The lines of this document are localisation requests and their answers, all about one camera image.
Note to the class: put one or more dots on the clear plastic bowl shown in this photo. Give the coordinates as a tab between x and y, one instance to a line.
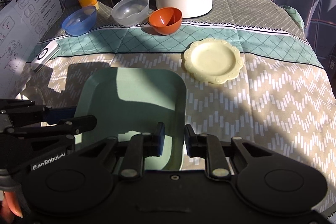
130	12

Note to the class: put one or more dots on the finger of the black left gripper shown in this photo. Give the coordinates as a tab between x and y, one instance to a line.
21	127
27	112

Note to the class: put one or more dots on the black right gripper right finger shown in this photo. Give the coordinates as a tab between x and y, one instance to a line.
211	149

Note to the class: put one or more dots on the patterned quilted table cloth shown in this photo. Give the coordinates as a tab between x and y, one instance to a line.
282	97

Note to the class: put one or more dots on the small orange bowl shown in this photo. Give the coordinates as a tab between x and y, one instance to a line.
166	21

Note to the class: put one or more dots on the white round-dial device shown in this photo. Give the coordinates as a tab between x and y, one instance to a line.
44	55

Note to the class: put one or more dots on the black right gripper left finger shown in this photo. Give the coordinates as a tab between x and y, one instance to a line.
127	157

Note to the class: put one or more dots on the person's hand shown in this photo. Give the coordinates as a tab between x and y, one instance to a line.
10	207

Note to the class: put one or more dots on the green square plate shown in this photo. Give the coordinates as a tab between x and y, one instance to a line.
129	101

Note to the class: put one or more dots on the large white round plate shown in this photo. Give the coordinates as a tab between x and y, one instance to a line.
33	94

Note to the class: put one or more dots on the small yellow scalloped plate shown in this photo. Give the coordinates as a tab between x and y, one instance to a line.
213	61

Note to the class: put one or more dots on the blue plastic bowl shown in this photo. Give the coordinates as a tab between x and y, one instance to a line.
81	21

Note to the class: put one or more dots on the white printed cardboard box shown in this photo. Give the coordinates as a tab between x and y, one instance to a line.
23	24

